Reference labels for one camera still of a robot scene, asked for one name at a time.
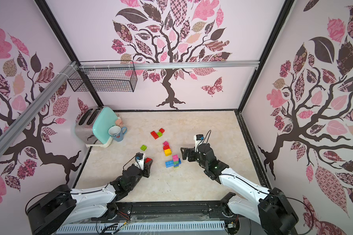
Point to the aluminium frame rail back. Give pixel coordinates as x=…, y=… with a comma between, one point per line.
x=177, y=65

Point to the aluminium frame rail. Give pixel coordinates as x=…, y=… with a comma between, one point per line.
x=177, y=65
x=17, y=127

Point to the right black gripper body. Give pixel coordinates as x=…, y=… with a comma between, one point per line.
x=192, y=152

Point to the mint green toaster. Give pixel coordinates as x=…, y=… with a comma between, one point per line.
x=93, y=125

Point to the lime green loose lego brick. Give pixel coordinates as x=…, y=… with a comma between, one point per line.
x=143, y=147

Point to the aluminium frame rail left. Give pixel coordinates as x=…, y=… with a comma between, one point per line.
x=17, y=127

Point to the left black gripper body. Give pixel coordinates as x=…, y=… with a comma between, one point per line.
x=145, y=173

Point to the pink lego brick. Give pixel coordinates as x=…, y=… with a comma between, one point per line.
x=175, y=158

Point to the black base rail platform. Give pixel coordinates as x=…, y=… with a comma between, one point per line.
x=170, y=211

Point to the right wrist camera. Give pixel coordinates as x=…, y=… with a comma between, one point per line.
x=199, y=137

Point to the blue floral mug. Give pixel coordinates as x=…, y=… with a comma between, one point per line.
x=117, y=133

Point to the yellow lego brick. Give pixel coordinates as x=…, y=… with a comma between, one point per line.
x=167, y=152

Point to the blue long lego brick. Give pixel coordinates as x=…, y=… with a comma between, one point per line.
x=170, y=163

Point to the black wire basket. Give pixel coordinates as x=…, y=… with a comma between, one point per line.
x=104, y=76

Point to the red long lego brick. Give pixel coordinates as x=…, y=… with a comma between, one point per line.
x=154, y=135

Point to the white slotted cable duct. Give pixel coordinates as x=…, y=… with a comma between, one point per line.
x=141, y=227

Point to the pink patterned small jar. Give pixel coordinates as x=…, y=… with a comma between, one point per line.
x=119, y=122

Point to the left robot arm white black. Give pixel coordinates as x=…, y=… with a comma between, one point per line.
x=85, y=199

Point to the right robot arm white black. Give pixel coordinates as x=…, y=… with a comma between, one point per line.
x=250, y=194

